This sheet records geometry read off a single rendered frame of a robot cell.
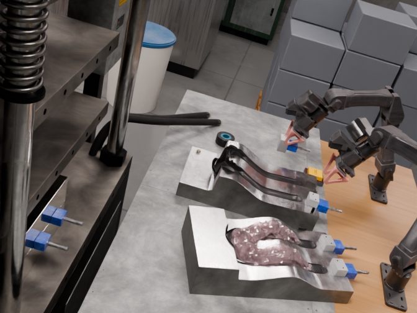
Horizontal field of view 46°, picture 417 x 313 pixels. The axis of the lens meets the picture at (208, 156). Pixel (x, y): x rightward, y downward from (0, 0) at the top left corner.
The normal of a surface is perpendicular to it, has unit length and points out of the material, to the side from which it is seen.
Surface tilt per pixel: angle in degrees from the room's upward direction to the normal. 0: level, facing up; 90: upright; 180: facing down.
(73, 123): 0
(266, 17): 90
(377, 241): 0
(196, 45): 90
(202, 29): 90
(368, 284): 0
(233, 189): 90
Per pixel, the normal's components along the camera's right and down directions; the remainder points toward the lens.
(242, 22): -0.21, 0.48
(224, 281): 0.14, 0.56
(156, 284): 0.25, -0.82
